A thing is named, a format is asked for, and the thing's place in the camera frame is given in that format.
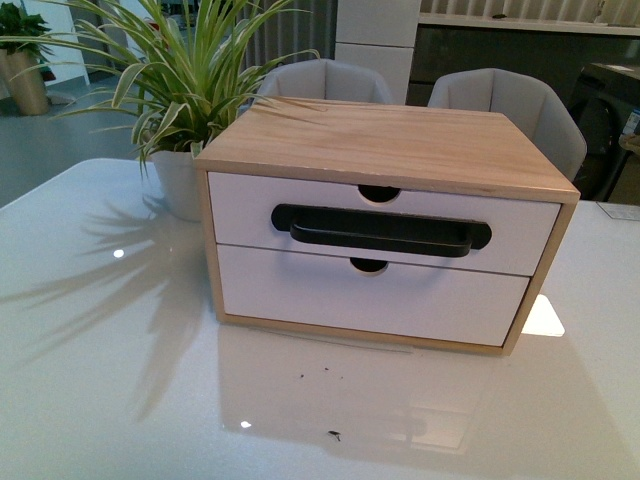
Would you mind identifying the grey chair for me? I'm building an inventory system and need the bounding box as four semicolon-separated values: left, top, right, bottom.
428;68;587;180
258;59;394;104

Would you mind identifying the white plant pot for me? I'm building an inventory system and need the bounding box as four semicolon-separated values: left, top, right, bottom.
151;151;201;222

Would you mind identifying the white drawer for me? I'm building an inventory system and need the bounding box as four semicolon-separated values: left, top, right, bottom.
208;172;560;276
218;245;529;346

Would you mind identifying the background potted plant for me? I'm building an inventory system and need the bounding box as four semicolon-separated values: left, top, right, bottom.
1;2;49;116

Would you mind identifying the black drawer handle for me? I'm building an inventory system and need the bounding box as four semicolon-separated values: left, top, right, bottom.
271;204;493;258

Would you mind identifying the green spider plant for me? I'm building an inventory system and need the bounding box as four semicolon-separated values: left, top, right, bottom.
1;1;297;162

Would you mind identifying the grey left chair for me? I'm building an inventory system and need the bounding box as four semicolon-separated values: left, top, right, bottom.
258;59;394;104

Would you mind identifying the white cabinet column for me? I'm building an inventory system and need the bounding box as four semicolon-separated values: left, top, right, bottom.
334;0;421;104

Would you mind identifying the wooden drawer cabinet frame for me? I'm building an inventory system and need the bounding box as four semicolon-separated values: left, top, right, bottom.
196;98;579;355

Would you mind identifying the grey right chair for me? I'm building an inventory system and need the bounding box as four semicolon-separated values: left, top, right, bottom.
428;68;587;180

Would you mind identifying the dark counter cabinet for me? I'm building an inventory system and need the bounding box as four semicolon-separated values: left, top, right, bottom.
406;19;639;106

